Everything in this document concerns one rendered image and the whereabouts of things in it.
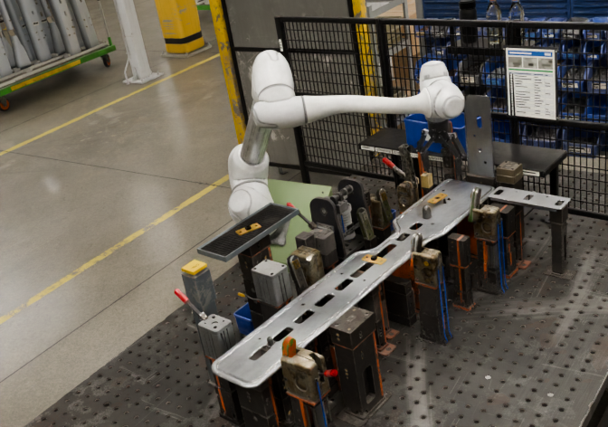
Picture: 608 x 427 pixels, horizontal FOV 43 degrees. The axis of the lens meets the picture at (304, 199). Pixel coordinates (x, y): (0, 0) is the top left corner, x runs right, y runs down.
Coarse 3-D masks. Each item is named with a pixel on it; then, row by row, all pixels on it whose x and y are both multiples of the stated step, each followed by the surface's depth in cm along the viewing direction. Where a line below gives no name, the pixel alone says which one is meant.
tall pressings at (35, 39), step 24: (0, 0) 926; (24, 0) 948; (48, 0) 1012; (72, 0) 983; (24, 24) 975; (48, 24) 986; (72, 24) 979; (0, 48) 924; (24, 48) 983; (48, 48) 980; (72, 48) 980; (0, 72) 929
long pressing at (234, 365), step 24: (432, 192) 302; (456, 192) 299; (408, 216) 287; (432, 216) 284; (456, 216) 281; (408, 240) 271; (432, 240) 270; (360, 264) 261; (384, 264) 258; (312, 288) 251; (360, 288) 247; (288, 312) 241; (336, 312) 237; (264, 336) 232; (312, 336) 228; (216, 360) 224; (240, 360) 222; (264, 360) 221; (240, 384) 213
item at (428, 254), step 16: (416, 256) 253; (432, 256) 250; (416, 272) 256; (432, 272) 252; (432, 288) 254; (432, 304) 258; (432, 320) 261; (448, 320) 262; (416, 336) 270; (432, 336) 264; (448, 336) 265
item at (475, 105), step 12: (468, 96) 297; (480, 96) 294; (468, 108) 300; (480, 108) 296; (468, 120) 302; (468, 132) 305; (480, 132) 301; (468, 144) 307; (480, 144) 303; (492, 144) 299; (468, 156) 309; (480, 156) 305; (492, 156) 301; (468, 168) 311; (480, 168) 308; (492, 168) 304
